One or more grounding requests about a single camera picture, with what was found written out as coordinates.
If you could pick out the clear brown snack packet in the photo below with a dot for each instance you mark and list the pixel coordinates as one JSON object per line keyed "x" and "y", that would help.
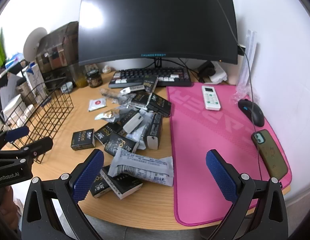
{"x": 108, "y": 93}

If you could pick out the white remote control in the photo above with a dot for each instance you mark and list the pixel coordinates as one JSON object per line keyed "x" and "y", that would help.
{"x": 211, "y": 98}

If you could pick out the phone in green case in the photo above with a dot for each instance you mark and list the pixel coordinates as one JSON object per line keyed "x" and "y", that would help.
{"x": 269, "y": 155}

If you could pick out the black computer mouse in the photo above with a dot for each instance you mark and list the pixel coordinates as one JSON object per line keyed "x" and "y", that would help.
{"x": 252, "y": 113}

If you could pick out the black curved monitor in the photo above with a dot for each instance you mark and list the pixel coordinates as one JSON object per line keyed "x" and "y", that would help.
{"x": 157, "y": 22}

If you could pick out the white sachet with red label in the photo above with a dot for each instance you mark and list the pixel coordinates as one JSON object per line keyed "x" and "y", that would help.
{"x": 97, "y": 104}

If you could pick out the white blue snack packet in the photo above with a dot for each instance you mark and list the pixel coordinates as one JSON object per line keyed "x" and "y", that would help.
{"x": 140, "y": 132}

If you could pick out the grey white snack packet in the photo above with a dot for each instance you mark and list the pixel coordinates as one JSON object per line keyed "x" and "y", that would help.
{"x": 142, "y": 166}

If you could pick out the white box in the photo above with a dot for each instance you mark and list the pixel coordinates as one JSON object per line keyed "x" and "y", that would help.
{"x": 235, "y": 72}

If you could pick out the glass jar with yellow residue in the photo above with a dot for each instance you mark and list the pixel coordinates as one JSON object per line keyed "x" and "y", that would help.
{"x": 80, "y": 80}

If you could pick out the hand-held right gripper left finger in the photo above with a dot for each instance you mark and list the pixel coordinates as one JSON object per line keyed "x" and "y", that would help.
{"x": 88, "y": 175}

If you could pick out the black keyboard with white keys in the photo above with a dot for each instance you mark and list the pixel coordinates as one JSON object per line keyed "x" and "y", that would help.
{"x": 135, "y": 75}

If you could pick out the white blue drink carton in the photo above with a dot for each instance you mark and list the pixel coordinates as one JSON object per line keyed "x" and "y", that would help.
{"x": 35, "y": 77}

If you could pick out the dark glass jar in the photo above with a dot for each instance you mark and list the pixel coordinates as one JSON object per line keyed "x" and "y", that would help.
{"x": 94, "y": 80}

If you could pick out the white lidded container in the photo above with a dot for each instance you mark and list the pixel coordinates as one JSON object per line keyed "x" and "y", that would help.
{"x": 12, "y": 104}
{"x": 26, "y": 115}

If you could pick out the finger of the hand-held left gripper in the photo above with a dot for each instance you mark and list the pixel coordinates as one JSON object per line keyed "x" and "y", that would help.
{"x": 17, "y": 133}
{"x": 37, "y": 146}

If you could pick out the pink mouse mat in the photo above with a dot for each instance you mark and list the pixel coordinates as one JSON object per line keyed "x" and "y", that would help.
{"x": 207, "y": 142}

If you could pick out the small white bowl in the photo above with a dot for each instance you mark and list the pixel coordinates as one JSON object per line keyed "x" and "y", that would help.
{"x": 67, "y": 88}

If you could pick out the white papers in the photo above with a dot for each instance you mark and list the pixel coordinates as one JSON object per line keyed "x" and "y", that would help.
{"x": 10, "y": 85}

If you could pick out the blue tissue pack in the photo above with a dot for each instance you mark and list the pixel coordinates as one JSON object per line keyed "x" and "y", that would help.
{"x": 14, "y": 58}

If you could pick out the grey woven basket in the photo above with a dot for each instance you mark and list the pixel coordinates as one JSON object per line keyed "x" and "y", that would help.
{"x": 24, "y": 90}

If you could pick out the white round lamp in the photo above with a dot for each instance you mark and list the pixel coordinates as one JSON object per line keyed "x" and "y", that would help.
{"x": 32, "y": 45}

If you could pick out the pile of small black boxes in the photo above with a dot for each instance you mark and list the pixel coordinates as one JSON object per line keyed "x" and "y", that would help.
{"x": 81, "y": 140}

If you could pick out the white duck figurine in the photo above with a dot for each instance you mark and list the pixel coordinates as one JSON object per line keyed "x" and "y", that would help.
{"x": 106, "y": 69}

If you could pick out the brown storage organizer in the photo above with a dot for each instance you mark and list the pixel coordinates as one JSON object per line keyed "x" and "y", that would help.
{"x": 57, "y": 50}

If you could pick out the black power adapter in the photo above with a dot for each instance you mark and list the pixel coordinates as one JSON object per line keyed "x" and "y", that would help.
{"x": 205, "y": 70}

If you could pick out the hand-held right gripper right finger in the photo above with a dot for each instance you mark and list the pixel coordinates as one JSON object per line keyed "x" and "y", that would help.
{"x": 220, "y": 175}

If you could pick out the white tissue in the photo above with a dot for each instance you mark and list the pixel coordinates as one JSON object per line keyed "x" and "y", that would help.
{"x": 217, "y": 76}

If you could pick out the clear plastic bag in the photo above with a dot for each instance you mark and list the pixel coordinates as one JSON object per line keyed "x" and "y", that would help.
{"x": 249, "y": 50}

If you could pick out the silver foil packet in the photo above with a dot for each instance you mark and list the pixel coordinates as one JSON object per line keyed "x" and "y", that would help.
{"x": 122, "y": 98}
{"x": 107, "y": 116}

